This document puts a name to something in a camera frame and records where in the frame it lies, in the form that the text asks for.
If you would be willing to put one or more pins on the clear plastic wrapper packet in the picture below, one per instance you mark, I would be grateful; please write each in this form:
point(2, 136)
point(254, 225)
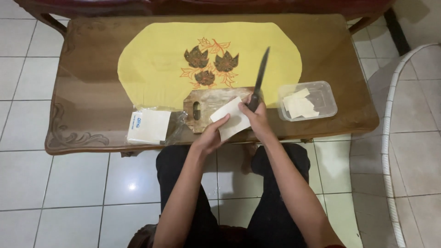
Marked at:
point(177, 127)

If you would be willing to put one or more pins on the person's bare foot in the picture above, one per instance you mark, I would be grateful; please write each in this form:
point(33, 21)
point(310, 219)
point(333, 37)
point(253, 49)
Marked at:
point(248, 158)

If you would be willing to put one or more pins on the person's black trousers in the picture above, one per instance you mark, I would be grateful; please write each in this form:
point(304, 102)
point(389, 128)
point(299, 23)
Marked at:
point(275, 213)

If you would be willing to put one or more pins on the clear plastic container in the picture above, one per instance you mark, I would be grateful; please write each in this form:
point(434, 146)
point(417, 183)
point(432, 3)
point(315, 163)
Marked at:
point(325, 100)

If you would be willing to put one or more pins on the stack of white wrappers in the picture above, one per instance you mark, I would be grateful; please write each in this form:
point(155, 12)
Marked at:
point(148, 125)

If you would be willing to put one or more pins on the dark wooden sofa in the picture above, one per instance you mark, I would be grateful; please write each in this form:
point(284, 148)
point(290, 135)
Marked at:
point(206, 6)

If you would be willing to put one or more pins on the person's right hand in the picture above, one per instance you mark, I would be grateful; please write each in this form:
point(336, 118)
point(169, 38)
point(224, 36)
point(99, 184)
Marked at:
point(260, 122)

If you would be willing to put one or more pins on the pile of cut wrapper pieces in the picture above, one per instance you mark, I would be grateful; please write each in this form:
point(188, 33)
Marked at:
point(299, 106)

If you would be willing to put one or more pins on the dark kitchen knife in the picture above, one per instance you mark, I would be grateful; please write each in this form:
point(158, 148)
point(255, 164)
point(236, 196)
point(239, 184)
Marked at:
point(260, 74)

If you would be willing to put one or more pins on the person's left hand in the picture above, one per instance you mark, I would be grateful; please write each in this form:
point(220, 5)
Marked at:
point(206, 139)

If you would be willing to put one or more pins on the white square wrapper sheet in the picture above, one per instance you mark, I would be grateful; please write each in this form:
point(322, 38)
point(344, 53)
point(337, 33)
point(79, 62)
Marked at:
point(232, 115)

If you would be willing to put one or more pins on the yellow embroidered table mat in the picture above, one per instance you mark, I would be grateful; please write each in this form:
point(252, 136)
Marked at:
point(158, 62)

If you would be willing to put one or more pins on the wooden cutting board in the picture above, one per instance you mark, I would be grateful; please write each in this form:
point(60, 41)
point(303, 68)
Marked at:
point(213, 100)

